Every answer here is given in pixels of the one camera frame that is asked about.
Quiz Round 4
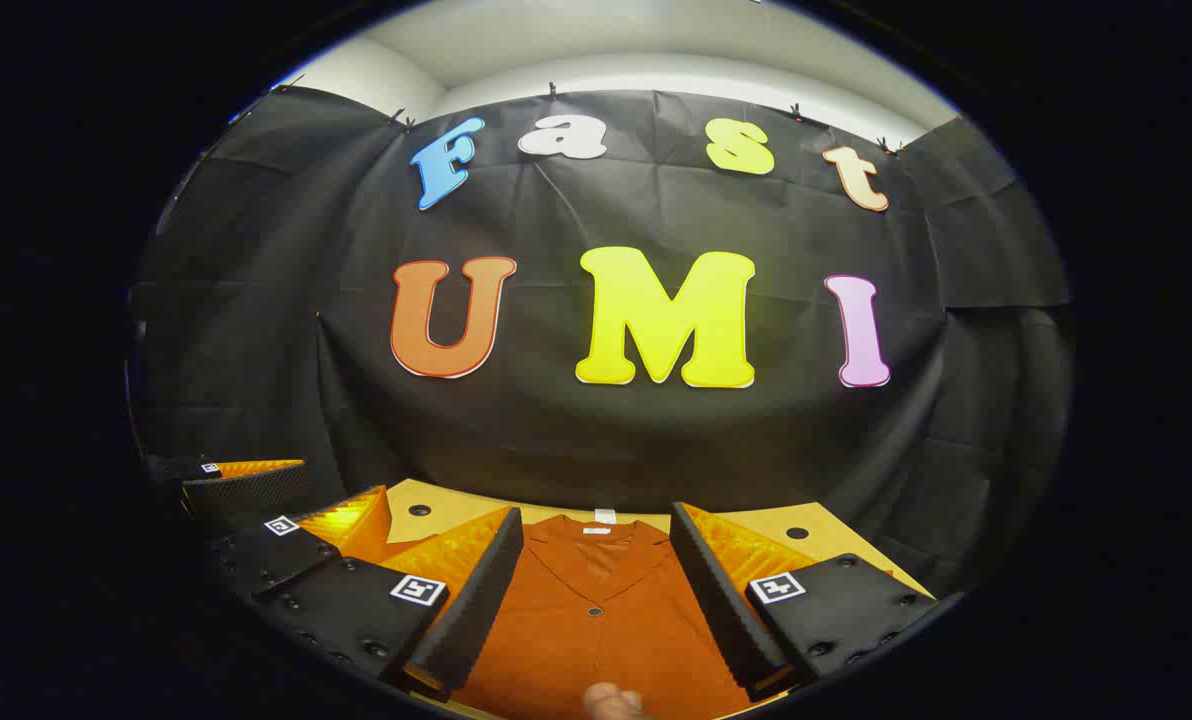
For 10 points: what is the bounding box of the black backdrop cloth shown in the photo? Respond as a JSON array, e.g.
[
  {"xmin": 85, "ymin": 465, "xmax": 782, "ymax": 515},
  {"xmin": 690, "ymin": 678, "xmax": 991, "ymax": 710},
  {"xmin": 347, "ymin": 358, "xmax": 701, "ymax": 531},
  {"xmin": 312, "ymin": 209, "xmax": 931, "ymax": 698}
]
[{"xmin": 128, "ymin": 85, "xmax": 1074, "ymax": 601}]

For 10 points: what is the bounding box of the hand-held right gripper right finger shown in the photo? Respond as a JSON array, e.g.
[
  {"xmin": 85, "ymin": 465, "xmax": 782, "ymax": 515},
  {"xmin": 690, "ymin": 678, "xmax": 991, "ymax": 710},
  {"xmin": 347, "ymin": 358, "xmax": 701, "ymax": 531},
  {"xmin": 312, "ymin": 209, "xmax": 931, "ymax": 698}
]
[{"xmin": 669, "ymin": 502, "xmax": 943, "ymax": 702}]

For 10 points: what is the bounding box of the orange ribbed button shirt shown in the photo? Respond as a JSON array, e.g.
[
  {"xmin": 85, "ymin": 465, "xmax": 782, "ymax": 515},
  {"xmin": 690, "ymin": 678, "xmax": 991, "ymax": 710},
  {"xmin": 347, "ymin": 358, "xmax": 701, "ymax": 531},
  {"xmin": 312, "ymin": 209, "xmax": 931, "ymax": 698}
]
[{"xmin": 451, "ymin": 513, "xmax": 757, "ymax": 720}]

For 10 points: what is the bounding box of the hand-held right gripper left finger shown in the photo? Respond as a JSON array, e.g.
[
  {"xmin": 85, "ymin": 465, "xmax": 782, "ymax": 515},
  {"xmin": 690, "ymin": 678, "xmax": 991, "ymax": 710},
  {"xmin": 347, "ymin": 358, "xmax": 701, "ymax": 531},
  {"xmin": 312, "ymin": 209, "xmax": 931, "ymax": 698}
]
[{"xmin": 254, "ymin": 506, "xmax": 525, "ymax": 699}]

